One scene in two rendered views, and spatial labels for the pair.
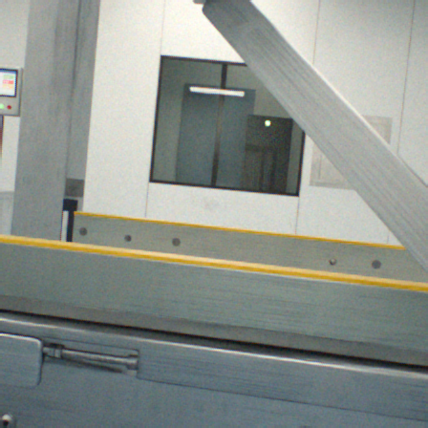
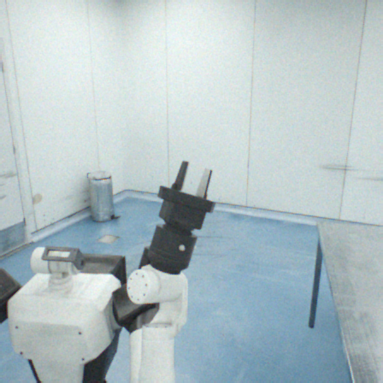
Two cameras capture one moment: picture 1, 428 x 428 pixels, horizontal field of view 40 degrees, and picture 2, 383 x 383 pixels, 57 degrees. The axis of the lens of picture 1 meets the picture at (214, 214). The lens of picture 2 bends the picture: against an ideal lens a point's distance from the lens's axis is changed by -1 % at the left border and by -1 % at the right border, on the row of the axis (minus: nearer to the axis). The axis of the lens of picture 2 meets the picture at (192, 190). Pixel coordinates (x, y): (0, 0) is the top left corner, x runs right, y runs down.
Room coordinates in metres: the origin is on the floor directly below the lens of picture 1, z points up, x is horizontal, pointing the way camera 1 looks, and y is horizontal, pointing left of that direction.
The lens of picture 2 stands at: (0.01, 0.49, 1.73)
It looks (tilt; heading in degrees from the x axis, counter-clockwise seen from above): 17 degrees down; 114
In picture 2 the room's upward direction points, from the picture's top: straight up
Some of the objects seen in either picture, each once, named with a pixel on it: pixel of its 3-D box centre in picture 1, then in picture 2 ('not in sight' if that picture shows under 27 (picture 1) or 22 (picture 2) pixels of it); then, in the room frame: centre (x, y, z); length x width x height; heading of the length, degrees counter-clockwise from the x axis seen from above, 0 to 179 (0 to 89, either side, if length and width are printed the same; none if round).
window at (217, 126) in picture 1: (229, 126); not in sight; (5.43, -0.07, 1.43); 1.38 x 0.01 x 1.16; 90
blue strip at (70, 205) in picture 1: (62, 290); not in sight; (0.63, 0.15, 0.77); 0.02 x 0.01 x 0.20; 82
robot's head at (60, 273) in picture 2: not in sight; (56, 265); (-0.64, 1.10, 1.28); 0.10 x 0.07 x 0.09; 17
